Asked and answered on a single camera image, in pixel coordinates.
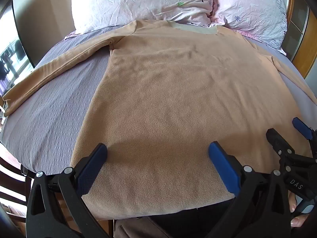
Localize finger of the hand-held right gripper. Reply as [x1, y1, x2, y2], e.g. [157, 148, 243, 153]
[292, 117, 317, 158]
[266, 128, 317, 170]

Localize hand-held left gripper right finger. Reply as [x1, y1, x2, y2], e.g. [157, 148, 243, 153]
[207, 141, 292, 238]

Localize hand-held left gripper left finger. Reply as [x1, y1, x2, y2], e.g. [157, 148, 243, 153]
[26, 142, 110, 238]

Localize tan fleece sweater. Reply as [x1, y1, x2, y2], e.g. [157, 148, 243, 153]
[3, 20, 314, 221]

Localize window with hanging clothes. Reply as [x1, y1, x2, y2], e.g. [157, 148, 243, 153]
[0, 37, 34, 97]

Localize person's right hand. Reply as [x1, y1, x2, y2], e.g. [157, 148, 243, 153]
[288, 192, 311, 228]

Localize person's dark pants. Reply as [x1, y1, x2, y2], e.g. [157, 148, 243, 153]
[146, 198, 237, 238]

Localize bed with grey sheet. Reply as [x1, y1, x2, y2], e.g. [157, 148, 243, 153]
[0, 26, 317, 176]

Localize person's brown top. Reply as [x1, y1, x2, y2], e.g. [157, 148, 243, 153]
[113, 216, 175, 238]

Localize dark wooden slatted furniture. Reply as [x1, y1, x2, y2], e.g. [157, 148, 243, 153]
[0, 151, 34, 219]

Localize wooden headboard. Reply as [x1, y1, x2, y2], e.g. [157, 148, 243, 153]
[280, 0, 317, 80]

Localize pink floral pillow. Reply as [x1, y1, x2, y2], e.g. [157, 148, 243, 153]
[208, 0, 288, 56]

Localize dark wardrobe panel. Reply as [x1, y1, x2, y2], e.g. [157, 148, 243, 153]
[12, 0, 77, 68]

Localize white floral pillow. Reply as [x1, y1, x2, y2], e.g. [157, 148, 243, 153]
[71, 0, 218, 35]

